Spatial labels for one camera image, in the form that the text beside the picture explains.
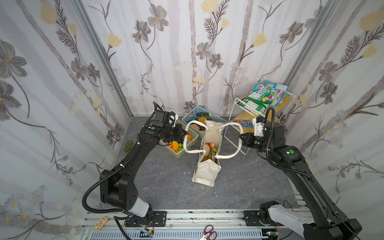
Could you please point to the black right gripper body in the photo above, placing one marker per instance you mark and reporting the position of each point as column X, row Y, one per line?
column 245, row 139

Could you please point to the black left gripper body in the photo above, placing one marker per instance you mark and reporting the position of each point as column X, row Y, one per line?
column 177, row 132

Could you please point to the beige toy garlic bulb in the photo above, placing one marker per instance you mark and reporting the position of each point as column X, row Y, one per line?
column 207, row 149

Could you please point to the floral canvas tote bag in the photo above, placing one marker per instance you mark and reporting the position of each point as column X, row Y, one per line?
column 206, row 170

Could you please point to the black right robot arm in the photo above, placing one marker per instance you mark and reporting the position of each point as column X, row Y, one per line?
column 328, row 221

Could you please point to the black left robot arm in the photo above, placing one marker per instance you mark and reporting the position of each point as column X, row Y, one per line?
column 117, row 187

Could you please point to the blue M&M candy bag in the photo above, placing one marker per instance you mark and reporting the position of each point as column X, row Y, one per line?
column 245, row 123

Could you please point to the orange toy fruit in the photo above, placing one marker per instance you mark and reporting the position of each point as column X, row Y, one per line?
column 174, row 146

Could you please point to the green plastic fruit basket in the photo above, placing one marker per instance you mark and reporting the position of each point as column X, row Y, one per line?
column 192, row 138

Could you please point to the blue plastic vegetable basket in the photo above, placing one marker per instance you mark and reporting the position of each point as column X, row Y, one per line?
column 199, row 112

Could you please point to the orange toy tangerine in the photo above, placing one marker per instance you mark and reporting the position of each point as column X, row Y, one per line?
column 202, row 120

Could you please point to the green snack packet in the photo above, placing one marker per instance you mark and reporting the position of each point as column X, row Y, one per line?
column 257, row 103

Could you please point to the small green toy on floor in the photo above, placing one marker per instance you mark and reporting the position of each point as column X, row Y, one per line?
column 128, row 146

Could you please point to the teal snack packet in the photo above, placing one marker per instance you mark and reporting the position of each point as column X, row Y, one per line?
column 269, row 94

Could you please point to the wooden tag block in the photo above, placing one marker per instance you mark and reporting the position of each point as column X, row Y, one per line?
column 101, row 224

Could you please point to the white wire wooden shelf rack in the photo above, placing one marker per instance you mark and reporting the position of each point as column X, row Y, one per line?
column 240, row 113

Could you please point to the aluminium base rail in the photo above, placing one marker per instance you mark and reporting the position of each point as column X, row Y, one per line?
column 229, row 224

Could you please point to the red handled scissors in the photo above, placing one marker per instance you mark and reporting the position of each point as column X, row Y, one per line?
column 209, row 233

